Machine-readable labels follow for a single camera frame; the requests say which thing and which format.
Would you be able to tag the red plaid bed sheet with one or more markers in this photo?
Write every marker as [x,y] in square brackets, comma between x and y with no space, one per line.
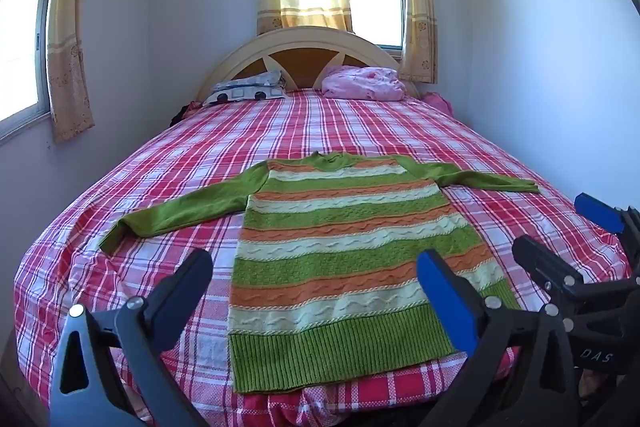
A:
[350,122]

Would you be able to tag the yellow side window curtain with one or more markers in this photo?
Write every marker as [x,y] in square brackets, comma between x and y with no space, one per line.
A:
[67,37]

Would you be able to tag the pink cloth beside bed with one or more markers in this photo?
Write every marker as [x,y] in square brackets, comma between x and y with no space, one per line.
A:
[440,102]

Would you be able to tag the pink bundled blanket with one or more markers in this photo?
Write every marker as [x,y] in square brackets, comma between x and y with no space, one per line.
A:
[362,83]

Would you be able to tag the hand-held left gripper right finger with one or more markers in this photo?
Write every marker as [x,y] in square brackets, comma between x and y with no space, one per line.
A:
[445,297]

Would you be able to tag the dark cloth beside pillow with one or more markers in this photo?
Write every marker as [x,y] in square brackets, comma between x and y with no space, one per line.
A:
[184,112]

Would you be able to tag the green orange striped knit sweater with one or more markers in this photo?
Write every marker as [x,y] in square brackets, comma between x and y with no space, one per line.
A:
[345,257]

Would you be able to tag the side wall window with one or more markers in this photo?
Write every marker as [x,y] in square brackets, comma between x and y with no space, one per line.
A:
[22,37]

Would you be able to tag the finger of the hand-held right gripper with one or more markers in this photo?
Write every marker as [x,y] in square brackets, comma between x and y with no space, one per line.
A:
[597,209]
[542,262]

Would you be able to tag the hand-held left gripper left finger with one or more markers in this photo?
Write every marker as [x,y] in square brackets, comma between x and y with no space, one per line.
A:
[187,274]

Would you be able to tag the cream wooden headboard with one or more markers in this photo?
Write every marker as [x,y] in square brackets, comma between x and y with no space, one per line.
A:
[305,57]

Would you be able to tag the white dark patterned pillow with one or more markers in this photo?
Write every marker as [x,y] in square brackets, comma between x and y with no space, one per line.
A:
[245,91]

